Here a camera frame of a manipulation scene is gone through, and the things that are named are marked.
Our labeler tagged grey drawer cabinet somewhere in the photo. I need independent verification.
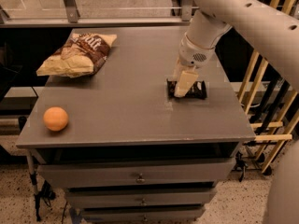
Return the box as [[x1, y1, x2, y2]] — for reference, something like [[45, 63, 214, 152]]
[[17, 26, 254, 213]]

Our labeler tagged black rxbar chocolate bar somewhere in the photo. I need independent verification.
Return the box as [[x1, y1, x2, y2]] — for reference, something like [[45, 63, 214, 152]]
[[166, 80, 207, 100]]

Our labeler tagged grey drawer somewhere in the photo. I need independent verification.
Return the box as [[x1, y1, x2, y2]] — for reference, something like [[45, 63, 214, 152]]
[[65, 189, 216, 209], [81, 206, 205, 222], [37, 158, 235, 189]]

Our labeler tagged top grey drawer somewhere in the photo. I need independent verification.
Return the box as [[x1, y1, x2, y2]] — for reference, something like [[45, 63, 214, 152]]
[[37, 158, 235, 189]]

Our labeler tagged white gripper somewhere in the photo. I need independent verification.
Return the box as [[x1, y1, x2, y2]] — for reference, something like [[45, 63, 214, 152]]
[[172, 33, 215, 98]]

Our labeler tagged black tripod stand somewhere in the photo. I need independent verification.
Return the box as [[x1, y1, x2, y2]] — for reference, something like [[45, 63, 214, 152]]
[[18, 116, 57, 222]]

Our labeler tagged middle grey drawer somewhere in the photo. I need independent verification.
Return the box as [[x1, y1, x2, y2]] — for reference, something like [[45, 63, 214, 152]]
[[65, 189, 216, 209]]

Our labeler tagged bottom grey drawer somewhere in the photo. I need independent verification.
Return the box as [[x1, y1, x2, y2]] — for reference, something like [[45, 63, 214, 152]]
[[81, 206, 205, 222]]

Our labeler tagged metal railing frame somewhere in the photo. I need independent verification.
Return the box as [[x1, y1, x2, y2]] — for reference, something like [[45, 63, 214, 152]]
[[0, 0, 196, 27]]

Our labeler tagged orange fruit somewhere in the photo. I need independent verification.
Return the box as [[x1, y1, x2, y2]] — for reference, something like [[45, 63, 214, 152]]
[[43, 106, 68, 132]]

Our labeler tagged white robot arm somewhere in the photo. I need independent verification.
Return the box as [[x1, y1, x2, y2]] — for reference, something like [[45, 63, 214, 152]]
[[174, 0, 299, 224]]

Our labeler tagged yellow wooden rack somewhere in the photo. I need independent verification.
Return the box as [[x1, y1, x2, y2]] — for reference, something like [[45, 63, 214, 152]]
[[236, 0, 299, 176]]

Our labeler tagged brown chip bag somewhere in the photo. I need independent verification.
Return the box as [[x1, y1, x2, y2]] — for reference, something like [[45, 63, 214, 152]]
[[36, 33, 117, 77]]

